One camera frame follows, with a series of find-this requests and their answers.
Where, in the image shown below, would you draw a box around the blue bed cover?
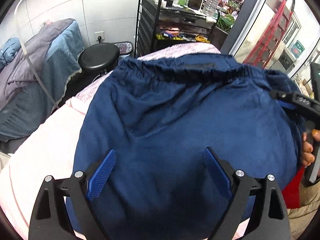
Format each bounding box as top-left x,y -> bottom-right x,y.
0,20 -> 85,142

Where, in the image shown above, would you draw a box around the black door frame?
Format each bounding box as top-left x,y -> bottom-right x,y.
221,0 -> 267,61

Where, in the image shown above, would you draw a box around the black wheeled cart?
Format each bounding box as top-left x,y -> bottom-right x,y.
134,0 -> 221,58

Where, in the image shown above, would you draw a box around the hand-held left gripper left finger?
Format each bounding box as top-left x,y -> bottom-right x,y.
28,149 -> 117,240

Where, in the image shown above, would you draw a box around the colourful small clutter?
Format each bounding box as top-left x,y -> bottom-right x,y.
155,29 -> 208,43

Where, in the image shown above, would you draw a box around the navy blue garment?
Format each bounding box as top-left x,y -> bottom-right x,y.
66,54 -> 307,240

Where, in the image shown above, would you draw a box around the person's right hand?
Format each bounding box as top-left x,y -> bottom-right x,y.
301,129 -> 320,167

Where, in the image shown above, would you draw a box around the clear plastic bottle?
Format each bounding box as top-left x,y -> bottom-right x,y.
202,0 -> 222,17

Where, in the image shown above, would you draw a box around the green wall sign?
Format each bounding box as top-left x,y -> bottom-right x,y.
289,40 -> 306,58

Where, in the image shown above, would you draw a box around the white curved lamp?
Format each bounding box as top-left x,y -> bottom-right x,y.
14,0 -> 84,110

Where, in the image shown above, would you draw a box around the blue pillow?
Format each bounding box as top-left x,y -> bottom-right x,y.
0,37 -> 22,70

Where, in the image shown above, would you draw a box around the green potted plant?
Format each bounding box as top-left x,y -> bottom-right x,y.
216,14 -> 236,34

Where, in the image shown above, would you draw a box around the person's beige pants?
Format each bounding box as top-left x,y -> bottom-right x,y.
286,180 -> 320,240

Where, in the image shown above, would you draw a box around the black round stool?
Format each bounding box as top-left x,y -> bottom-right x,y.
78,43 -> 121,78

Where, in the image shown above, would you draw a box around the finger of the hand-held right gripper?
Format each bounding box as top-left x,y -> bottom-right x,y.
269,89 -> 320,121

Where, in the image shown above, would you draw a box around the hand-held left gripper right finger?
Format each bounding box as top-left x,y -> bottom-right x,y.
202,147 -> 292,240

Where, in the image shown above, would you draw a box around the person's red clothing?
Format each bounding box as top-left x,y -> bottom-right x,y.
281,169 -> 308,209

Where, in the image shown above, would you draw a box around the red ladder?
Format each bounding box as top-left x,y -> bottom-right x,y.
242,0 -> 296,68

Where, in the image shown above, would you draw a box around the grey quilt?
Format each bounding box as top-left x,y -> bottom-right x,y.
0,19 -> 76,103

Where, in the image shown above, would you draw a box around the black trash bin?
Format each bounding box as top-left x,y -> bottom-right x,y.
114,41 -> 134,58

